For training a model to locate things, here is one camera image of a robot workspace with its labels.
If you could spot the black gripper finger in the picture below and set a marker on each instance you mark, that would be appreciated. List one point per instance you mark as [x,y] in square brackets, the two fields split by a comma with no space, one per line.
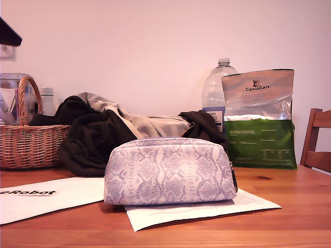
[7,33]

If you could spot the lilac snakeskin zip pouch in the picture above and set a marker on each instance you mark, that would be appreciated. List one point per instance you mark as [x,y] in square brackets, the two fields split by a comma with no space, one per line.
[168,175]

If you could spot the black zipper pull tab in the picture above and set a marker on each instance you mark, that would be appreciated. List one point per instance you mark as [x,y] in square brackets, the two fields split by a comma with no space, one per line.
[236,180]

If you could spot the silver green Canagan food bag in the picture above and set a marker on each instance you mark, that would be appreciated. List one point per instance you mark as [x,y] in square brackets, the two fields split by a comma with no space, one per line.
[258,144]

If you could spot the clear plastic jug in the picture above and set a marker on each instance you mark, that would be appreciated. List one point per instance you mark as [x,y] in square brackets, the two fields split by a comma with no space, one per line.
[10,85]

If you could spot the small white bottle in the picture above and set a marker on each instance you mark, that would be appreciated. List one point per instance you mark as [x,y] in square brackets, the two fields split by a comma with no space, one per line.
[47,103]

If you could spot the dark jacket with grey lining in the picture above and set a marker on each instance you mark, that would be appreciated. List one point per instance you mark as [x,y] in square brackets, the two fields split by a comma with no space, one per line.
[90,144]

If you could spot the white LeRobot paper sheet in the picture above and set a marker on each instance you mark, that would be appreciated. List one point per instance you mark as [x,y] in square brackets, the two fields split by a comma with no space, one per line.
[51,201]

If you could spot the large clear water bottle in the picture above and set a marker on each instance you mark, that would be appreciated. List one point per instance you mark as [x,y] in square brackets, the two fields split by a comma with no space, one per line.
[213,87]

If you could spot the white printed letter sheet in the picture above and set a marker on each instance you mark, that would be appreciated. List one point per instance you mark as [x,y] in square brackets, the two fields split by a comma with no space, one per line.
[181,217]

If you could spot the wooden chair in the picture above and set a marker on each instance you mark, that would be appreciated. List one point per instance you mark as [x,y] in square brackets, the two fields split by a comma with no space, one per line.
[318,157]

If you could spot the white wall frame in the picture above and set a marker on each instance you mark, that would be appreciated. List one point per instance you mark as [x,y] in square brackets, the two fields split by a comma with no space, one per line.
[7,53]

